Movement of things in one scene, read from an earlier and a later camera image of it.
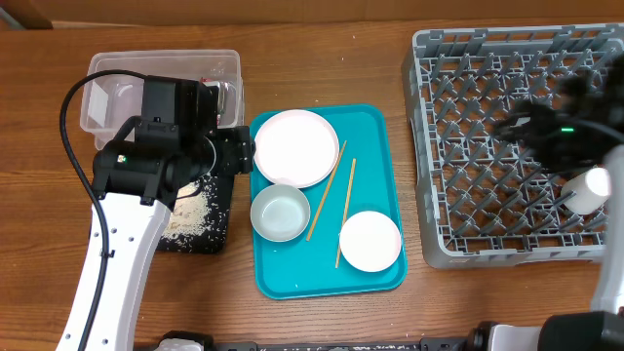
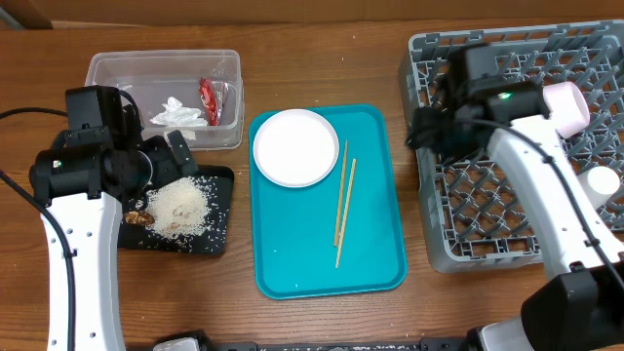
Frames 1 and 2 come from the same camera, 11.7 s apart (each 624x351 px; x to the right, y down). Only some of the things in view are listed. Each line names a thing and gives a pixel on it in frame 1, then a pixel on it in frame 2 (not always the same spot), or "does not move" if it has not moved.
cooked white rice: x=199 y=219 does not move
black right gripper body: x=548 y=138 to x=444 y=131
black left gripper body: x=230 y=154 to x=154 y=163
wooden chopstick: x=325 y=194 to x=341 y=190
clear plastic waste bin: x=113 y=99 does not move
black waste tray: x=213 y=239 does not move
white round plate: x=296 y=147 does not move
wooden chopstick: x=353 y=164 does not move
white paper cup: x=593 y=188 does not move
